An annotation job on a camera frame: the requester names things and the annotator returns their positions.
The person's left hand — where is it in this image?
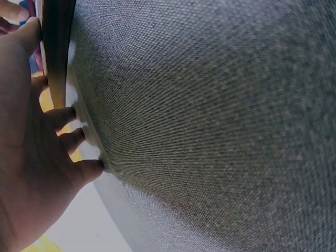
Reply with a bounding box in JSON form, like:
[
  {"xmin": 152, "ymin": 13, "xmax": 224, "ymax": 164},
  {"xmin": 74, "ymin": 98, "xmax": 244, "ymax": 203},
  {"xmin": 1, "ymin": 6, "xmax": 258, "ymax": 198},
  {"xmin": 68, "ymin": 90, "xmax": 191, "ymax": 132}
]
[{"xmin": 0, "ymin": 17, "xmax": 106, "ymax": 252}]

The person's right hand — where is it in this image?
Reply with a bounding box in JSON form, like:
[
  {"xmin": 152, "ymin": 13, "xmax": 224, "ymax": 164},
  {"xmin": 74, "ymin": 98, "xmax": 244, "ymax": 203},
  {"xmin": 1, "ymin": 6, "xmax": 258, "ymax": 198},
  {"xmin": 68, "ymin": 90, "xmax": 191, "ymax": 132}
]
[{"xmin": 0, "ymin": 0, "xmax": 30, "ymax": 35}]

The grey woven fabric panel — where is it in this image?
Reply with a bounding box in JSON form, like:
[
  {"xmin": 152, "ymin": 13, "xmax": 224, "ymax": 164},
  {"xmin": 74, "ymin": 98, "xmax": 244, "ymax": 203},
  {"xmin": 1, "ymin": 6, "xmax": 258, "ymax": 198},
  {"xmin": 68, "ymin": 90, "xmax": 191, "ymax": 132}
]
[{"xmin": 65, "ymin": 0, "xmax": 336, "ymax": 252}]

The dark brown wooden board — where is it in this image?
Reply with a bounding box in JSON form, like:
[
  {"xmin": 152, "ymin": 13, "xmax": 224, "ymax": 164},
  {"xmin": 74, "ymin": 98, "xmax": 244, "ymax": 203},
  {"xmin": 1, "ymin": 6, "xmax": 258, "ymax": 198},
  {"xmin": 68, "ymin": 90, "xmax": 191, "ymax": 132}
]
[{"xmin": 36, "ymin": 0, "xmax": 77, "ymax": 110}]

